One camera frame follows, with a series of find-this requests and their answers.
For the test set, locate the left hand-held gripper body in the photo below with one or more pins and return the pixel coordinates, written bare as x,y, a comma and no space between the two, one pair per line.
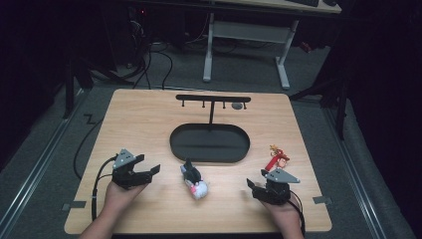
127,176

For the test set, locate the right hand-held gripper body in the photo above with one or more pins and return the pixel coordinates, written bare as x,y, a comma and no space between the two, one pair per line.
277,192

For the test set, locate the black key rack with tray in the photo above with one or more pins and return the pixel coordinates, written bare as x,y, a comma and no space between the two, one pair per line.
209,142

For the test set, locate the person's right hand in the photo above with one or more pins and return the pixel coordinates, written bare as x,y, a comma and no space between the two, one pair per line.
282,212

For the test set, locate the person's left hand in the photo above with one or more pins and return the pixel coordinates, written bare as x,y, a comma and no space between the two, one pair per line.
119,198

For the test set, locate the grey tape piece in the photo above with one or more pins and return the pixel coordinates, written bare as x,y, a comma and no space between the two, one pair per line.
321,199
75,204

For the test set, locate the grey round table grommet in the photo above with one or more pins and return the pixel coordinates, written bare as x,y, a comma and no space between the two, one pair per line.
237,106

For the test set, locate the black metal stand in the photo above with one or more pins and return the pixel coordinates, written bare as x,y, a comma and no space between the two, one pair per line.
69,93
340,109

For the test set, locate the black keyboard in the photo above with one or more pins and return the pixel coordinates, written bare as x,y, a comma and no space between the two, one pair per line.
303,2

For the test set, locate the metal floor rail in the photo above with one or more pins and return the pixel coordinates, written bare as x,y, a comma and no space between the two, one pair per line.
36,169
358,179

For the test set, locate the white frame desk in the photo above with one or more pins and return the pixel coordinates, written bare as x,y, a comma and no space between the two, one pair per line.
249,33

